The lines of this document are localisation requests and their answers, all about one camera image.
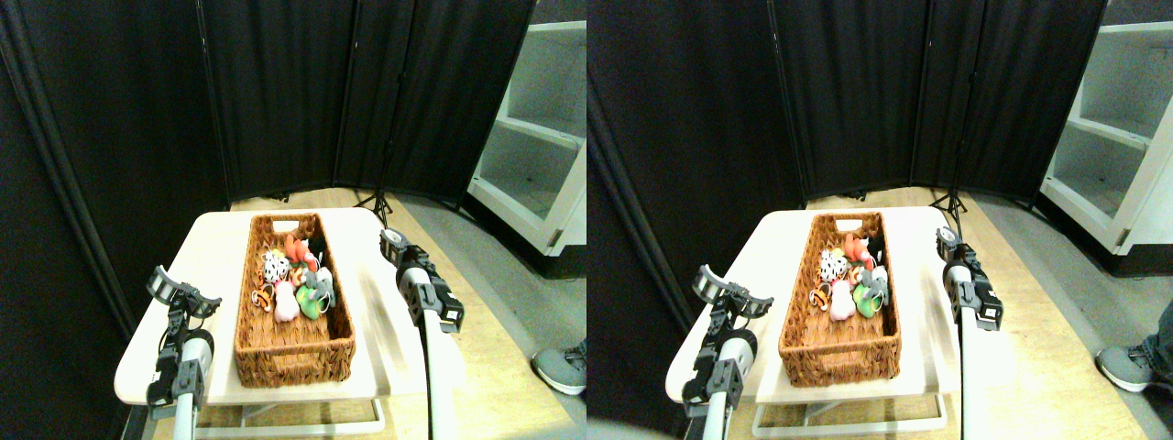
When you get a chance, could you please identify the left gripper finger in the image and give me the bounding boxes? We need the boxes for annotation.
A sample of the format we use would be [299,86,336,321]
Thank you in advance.
[692,264,730,306]
[147,265,185,308]
[733,289,776,320]
[187,289,223,320]

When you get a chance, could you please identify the red toy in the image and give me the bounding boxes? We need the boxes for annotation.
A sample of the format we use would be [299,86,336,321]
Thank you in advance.
[284,234,317,269]
[845,233,876,269]

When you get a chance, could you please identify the black tripod stand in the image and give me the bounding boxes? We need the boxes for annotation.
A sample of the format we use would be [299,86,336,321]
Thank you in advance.
[928,186,969,253]
[354,186,395,237]

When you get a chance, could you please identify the low white table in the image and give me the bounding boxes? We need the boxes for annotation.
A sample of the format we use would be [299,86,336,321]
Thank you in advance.
[665,206,1018,437]
[114,207,466,437]

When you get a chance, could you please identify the brown wicker basket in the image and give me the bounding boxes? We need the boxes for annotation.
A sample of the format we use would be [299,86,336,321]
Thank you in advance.
[234,213,356,388]
[779,211,904,386]

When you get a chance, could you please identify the person's legs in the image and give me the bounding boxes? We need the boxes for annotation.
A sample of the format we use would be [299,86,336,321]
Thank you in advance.
[533,339,587,397]
[1097,302,1173,395]

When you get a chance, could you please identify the white shelf unit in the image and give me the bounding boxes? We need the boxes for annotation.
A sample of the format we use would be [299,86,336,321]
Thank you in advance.
[466,22,587,258]
[1038,22,1173,256]

